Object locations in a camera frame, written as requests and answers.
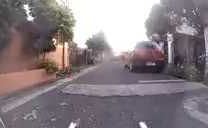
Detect small green bush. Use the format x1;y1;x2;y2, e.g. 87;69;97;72
38;59;60;74

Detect dark fence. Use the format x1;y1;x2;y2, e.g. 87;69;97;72
67;41;103;68

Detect red car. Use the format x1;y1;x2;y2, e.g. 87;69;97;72
125;40;167;74

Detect grey asphalt road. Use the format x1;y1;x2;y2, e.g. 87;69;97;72
0;59;208;128

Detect overhanging dark tree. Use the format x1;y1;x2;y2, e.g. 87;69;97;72
144;0;208;41

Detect robot's own part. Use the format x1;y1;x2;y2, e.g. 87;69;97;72
138;121;149;128
67;118;82;128

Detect pale concrete kerb strip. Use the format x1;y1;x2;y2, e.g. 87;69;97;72
0;63;103;114

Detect big dark green trees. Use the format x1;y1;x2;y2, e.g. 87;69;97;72
0;0;77;68

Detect orange garden wall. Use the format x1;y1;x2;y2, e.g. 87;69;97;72
0;41;70;98

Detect grey building with pale pillars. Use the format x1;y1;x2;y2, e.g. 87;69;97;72
158;21;208;88

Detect dark green tree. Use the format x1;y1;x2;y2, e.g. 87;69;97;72
85;30;114;63

